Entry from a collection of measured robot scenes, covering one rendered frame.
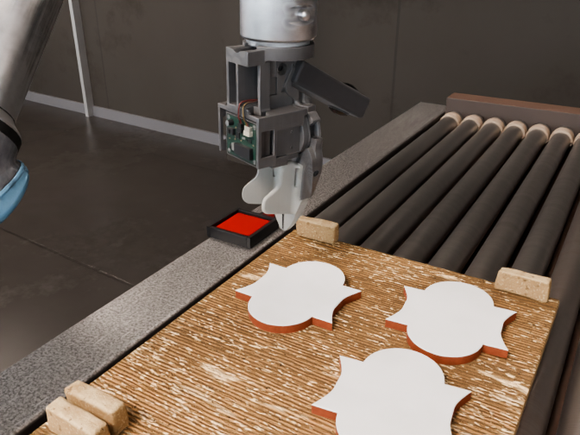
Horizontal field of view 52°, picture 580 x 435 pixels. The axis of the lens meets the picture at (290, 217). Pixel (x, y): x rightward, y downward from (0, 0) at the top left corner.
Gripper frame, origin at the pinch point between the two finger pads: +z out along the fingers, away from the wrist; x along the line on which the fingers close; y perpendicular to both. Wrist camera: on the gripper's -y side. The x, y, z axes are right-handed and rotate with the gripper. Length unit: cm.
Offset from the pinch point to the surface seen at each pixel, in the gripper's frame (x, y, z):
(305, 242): -5.3, -7.2, 7.8
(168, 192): -232, -104, 104
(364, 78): -181, -202, 42
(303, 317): 9.0, 5.3, 6.6
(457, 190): -5.5, -41.4, 8.8
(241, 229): -15.1, -3.5, 8.7
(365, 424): 23.8, 11.2, 6.4
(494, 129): -23, -78, 9
